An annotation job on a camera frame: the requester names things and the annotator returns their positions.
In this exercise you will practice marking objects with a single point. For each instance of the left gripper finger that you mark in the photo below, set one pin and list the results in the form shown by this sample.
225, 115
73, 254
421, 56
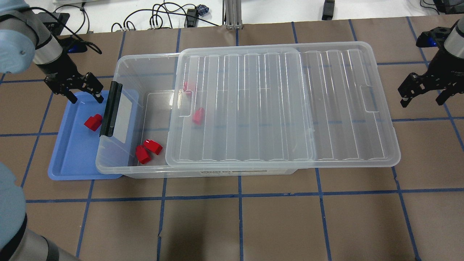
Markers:
93, 86
64, 91

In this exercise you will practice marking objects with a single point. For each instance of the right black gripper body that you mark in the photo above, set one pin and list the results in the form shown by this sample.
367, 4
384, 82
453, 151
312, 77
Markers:
438, 63

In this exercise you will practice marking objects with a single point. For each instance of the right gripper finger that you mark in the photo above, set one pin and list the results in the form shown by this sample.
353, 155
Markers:
411, 87
449, 91

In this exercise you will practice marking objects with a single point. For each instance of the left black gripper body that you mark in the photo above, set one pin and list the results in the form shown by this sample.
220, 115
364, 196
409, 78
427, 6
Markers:
57, 67

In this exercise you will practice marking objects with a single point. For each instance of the clear plastic box lid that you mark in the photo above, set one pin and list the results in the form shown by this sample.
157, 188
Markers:
351, 122

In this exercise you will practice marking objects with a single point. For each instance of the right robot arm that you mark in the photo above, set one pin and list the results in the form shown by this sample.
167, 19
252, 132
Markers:
445, 71

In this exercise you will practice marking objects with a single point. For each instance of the blue plastic tray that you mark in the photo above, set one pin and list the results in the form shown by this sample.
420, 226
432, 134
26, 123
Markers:
76, 146

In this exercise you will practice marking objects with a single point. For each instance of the clear plastic storage box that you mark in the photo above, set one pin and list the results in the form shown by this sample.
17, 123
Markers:
208, 112

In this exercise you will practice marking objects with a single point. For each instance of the black adapter on desk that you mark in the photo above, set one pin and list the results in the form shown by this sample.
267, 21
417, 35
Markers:
328, 10

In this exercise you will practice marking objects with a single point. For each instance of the black box handle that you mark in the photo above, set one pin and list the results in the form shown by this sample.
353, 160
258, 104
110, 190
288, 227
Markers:
111, 110

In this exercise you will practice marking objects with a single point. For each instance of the aluminium frame post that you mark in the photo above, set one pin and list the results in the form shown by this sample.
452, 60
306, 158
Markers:
232, 14

